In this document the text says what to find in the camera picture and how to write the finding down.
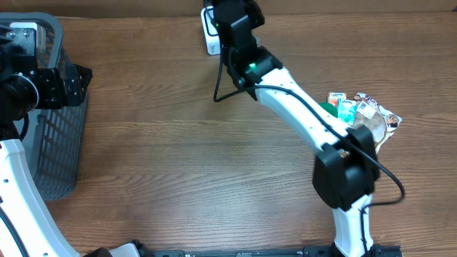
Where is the green lid jar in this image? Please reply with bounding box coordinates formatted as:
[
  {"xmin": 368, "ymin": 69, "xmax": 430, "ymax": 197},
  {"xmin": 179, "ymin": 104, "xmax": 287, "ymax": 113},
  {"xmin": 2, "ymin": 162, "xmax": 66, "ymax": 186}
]
[{"xmin": 319, "ymin": 102, "xmax": 338, "ymax": 117}]

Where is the orange tissue packet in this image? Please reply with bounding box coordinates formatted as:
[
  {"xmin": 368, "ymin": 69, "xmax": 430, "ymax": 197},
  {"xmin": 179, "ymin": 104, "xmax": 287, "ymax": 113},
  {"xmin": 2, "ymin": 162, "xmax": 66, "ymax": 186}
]
[{"xmin": 326, "ymin": 92, "xmax": 347, "ymax": 108}]

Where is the teal tissue packet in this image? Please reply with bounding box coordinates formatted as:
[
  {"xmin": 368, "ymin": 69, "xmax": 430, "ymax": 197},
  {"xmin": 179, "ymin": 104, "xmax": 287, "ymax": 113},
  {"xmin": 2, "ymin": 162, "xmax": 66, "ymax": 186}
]
[{"xmin": 337, "ymin": 99, "xmax": 357, "ymax": 125}]

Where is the brown white snack bag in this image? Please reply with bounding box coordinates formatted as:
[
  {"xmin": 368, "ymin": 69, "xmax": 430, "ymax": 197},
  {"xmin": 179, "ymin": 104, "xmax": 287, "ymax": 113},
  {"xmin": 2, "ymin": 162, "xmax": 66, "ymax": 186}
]
[{"xmin": 351, "ymin": 92, "xmax": 402, "ymax": 152}]

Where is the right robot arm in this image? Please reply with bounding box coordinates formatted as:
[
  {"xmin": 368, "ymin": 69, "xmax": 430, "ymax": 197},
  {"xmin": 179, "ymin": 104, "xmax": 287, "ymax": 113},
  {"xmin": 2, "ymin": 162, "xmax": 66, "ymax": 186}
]
[{"xmin": 211, "ymin": 0, "xmax": 379, "ymax": 256}]

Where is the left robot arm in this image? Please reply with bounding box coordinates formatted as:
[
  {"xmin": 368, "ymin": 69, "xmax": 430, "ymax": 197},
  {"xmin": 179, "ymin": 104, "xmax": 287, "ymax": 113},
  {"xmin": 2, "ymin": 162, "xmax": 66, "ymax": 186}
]
[{"xmin": 1, "ymin": 21, "xmax": 92, "ymax": 256}]

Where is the white barcode scanner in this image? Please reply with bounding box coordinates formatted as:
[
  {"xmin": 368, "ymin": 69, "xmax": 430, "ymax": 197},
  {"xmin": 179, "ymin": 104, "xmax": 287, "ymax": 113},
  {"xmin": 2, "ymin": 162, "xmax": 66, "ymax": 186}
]
[{"xmin": 201, "ymin": 6, "xmax": 221, "ymax": 56}]

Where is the grey plastic mesh basket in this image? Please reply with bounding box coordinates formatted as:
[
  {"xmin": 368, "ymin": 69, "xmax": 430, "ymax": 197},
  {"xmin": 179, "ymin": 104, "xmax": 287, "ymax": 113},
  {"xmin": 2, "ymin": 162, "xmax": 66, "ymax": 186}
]
[{"xmin": 1, "ymin": 12, "xmax": 88, "ymax": 201}]

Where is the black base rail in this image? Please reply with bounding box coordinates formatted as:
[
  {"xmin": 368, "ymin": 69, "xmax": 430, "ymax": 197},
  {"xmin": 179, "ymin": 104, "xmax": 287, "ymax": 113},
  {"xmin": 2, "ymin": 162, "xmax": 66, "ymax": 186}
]
[{"xmin": 149, "ymin": 245, "xmax": 404, "ymax": 257}]

